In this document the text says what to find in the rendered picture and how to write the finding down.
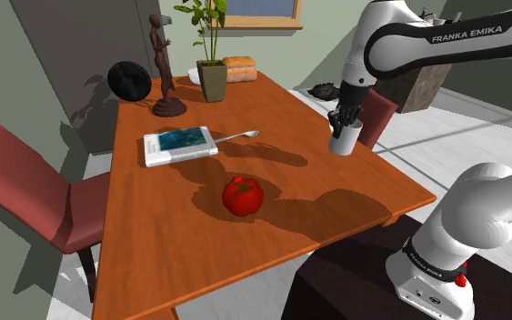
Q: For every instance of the black round disc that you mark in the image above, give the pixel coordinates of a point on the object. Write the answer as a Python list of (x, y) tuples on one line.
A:
[(129, 81)]

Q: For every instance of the grey door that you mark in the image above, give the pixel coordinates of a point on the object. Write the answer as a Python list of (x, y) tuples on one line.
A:
[(82, 44)]

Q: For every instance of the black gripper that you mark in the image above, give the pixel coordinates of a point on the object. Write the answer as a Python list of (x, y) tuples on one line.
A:
[(352, 94)]

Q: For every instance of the green plant in olive pot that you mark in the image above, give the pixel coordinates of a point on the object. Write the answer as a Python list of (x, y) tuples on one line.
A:
[(212, 82)]

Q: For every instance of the dark brown human figurine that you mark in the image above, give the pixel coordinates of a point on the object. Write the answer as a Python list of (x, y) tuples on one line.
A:
[(163, 66)]

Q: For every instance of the red chair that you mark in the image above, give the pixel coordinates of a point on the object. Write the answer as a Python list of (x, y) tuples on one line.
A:
[(16, 186), (377, 117)]

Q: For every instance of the brown bread loaf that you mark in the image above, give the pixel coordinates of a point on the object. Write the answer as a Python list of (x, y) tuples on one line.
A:
[(239, 69)]

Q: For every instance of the orange wooden table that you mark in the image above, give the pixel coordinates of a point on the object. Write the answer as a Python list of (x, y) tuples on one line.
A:
[(184, 248)]

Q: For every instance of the red tomato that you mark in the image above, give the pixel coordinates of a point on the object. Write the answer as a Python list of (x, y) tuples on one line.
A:
[(242, 196)]

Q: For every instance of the brown stone block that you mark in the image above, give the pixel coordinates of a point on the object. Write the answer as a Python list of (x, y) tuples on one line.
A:
[(415, 88)]

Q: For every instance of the white cup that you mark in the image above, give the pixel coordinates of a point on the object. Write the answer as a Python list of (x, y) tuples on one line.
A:
[(345, 142)]

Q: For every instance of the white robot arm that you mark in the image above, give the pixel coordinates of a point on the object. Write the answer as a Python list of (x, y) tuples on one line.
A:
[(468, 212)]

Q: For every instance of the wooden framed window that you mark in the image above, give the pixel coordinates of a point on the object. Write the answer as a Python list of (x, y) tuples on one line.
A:
[(260, 11)]

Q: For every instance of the silver spoon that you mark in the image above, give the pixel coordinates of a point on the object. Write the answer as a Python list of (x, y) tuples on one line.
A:
[(237, 135)]

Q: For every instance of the dark robot stand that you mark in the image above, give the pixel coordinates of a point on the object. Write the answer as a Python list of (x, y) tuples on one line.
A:
[(348, 274)]

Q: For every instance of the white book with blue cover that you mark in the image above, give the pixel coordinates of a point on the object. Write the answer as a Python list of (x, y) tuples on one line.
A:
[(180, 146)]

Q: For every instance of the dark leafy lump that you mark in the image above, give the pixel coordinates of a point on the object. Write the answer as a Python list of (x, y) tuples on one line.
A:
[(324, 91)]

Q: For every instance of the white bowl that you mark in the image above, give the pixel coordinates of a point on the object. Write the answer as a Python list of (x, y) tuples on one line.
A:
[(193, 76)]

